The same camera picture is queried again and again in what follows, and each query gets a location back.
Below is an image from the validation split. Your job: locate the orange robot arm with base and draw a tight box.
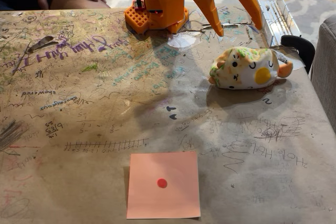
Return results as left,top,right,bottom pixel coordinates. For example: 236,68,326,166
124,0,190,35

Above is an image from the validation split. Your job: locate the plush cat taco toy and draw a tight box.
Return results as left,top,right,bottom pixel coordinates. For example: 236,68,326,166
208,46,293,90

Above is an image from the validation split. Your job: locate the grey couch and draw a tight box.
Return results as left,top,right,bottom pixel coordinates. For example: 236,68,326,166
310,15,336,131

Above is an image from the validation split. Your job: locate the scribbled brown paper table cover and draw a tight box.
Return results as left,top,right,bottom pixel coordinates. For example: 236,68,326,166
0,5,336,224

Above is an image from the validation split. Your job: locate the torn tape strip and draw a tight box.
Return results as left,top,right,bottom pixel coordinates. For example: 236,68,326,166
27,35,59,53

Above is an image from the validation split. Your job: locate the pink sticky note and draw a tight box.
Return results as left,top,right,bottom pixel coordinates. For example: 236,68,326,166
126,151,202,220

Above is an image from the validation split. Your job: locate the metal hinge bracket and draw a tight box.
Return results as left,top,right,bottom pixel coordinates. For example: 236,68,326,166
254,0,302,48

